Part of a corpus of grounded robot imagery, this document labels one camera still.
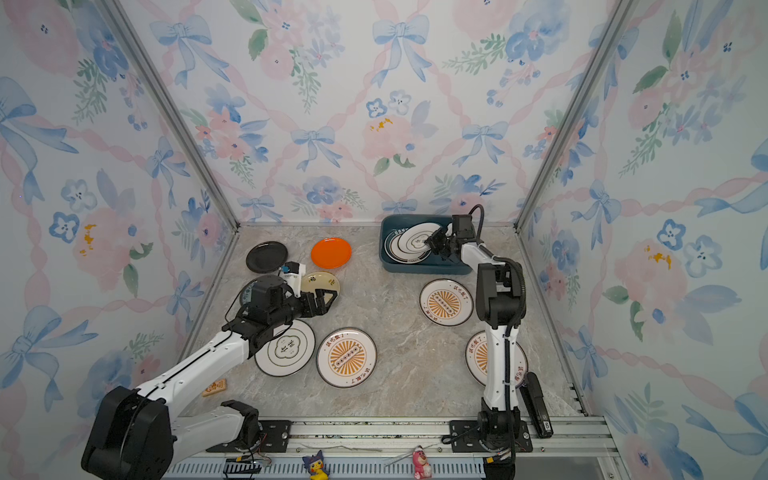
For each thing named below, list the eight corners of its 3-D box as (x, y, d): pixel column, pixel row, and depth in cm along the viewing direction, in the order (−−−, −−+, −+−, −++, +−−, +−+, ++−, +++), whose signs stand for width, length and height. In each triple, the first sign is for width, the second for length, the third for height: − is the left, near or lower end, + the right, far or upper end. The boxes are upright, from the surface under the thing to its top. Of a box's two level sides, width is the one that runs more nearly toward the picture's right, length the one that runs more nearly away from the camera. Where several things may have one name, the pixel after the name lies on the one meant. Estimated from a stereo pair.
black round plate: (244, 272, 108) (241, 268, 106) (254, 245, 116) (252, 241, 114) (283, 272, 108) (281, 268, 106) (290, 245, 116) (289, 241, 114)
